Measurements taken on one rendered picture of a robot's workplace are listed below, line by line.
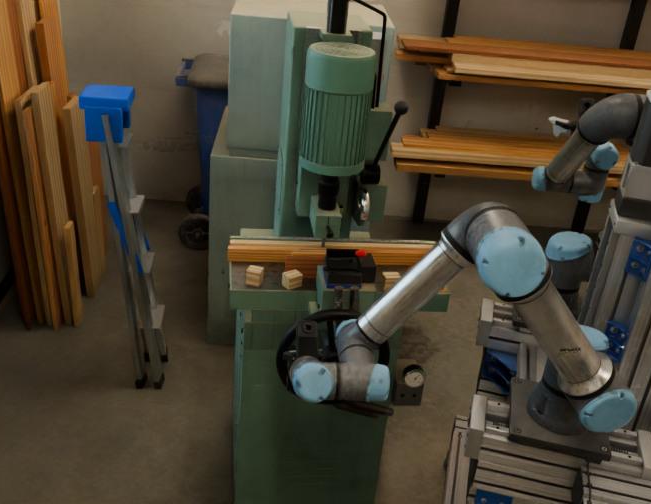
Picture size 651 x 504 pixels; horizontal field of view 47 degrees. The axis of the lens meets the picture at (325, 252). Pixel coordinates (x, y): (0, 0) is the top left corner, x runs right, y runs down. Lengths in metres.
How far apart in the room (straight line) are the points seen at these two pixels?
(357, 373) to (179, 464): 1.38
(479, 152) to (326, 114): 2.27
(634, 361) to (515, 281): 0.64
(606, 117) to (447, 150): 2.08
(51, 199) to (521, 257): 2.26
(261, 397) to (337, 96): 0.88
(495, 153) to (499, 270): 2.77
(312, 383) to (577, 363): 0.52
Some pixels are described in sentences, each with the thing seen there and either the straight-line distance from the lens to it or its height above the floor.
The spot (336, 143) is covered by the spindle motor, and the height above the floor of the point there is 1.29.
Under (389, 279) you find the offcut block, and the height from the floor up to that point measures 0.93.
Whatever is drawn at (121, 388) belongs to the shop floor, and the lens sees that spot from 3.13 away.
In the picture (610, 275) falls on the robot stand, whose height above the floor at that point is 1.11.
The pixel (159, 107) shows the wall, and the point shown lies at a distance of 4.46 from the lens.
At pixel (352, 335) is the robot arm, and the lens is 1.61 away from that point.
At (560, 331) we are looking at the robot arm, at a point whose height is 1.16.
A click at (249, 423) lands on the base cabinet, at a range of 2.26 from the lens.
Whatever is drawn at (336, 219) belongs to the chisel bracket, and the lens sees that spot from 2.05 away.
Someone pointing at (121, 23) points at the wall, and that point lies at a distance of 4.38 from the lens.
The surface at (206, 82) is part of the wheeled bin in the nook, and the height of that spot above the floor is 0.93.
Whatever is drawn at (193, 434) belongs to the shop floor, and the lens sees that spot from 2.91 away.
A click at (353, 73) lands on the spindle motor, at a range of 1.88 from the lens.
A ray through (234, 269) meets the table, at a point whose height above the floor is 0.90.
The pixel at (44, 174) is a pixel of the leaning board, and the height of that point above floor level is 0.71.
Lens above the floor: 1.93
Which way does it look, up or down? 28 degrees down
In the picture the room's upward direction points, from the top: 6 degrees clockwise
